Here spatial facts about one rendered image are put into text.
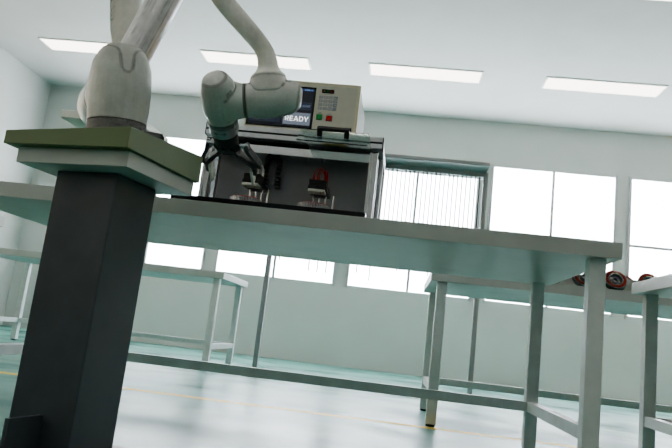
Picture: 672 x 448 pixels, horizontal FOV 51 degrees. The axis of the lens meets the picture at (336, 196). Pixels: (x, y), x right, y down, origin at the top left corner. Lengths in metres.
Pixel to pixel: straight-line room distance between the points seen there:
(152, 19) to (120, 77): 0.36
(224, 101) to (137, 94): 0.26
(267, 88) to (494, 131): 7.41
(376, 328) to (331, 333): 0.56
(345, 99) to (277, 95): 0.72
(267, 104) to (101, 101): 0.45
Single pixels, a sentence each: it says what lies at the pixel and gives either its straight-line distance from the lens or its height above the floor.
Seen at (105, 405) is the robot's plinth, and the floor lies 0.15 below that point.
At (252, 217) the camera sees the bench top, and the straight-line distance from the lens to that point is 2.22.
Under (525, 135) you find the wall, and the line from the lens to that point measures 9.33.
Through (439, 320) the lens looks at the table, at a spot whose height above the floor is 0.51.
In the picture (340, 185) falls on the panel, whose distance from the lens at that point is 2.72.
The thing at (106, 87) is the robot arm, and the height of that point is 0.93.
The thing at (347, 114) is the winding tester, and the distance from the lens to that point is 2.67.
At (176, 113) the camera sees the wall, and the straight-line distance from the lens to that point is 9.74.
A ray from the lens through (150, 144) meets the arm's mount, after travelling 1.76.
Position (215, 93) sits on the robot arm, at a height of 1.00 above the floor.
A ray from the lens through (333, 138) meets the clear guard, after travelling 2.37.
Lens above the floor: 0.38
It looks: 11 degrees up
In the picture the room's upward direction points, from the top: 7 degrees clockwise
